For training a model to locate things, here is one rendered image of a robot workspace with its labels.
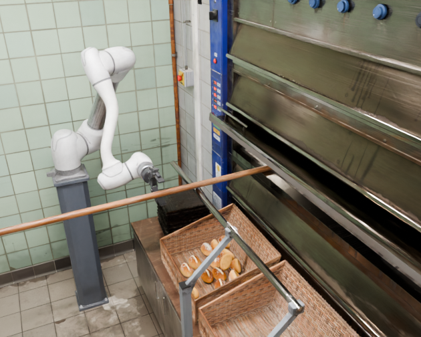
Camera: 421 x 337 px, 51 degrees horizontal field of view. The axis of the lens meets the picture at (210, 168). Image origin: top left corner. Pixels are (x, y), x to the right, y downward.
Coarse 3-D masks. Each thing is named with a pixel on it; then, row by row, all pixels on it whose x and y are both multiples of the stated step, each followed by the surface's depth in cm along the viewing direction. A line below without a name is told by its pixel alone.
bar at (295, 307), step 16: (208, 208) 201; (224, 224) 189; (224, 240) 186; (240, 240) 177; (208, 256) 187; (256, 256) 168; (272, 272) 160; (192, 288) 190; (288, 320) 146; (192, 336) 200; (272, 336) 147
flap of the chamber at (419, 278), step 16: (224, 128) 224; (240, 128) 224; (256, 128) 227; (272, 144) 207; (288, 160) 191; (304, 160) 193; (288, 176) 176; (304, 176) 177; (320, 176) 179; (304, 192) 167; (336, 192) 166; (352, 192) 168; (352, 208) 156; (368, 208) 157; (352, 224) 145; (368, 224) 146; (384, 224) 147; (400, 224) 148; (368, 240) 139; (400, 240) 139; (416, 240) 140; (416, 256) 131; (416, 272) 123
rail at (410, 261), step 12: (240, 132) 212; (252, 144) 200; (264, 156) 191; (288, 168) 177; (300, 180) 169; (312, 192) 163; (336, 204) 152; (348, 216) 146; (360, 228) 142; (384, 240) 134; (396, 252) 129; (408, 264) 126; (420, 264) 124
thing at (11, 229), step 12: (252, 168) 226; (264, 168) 227; (204, 180) 216; (216, 180) 217; (228, 180) 220; (156, 192) 207; (168, 192) 208; (108, 204) 198; (120, 204) 200; (60, 216) 190; (72, 216) 192; (12, 228) 183; (24, 228) 185
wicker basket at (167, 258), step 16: (224, 208) 262; (192, 224) 258; (208, 224) 263; (240, 224) 255; (160, 240) 252; (176, 240) 258; (192, 240) 264; (208, 240) 268; (256, 240) 239; (176, 256) 262; (272, 256) 225; (176, 272) 231; (240, 272) 248; (256, 272) 238; (176, 288) 238; (208, 288) 237; (224, 288) 213; (192, 304) 213
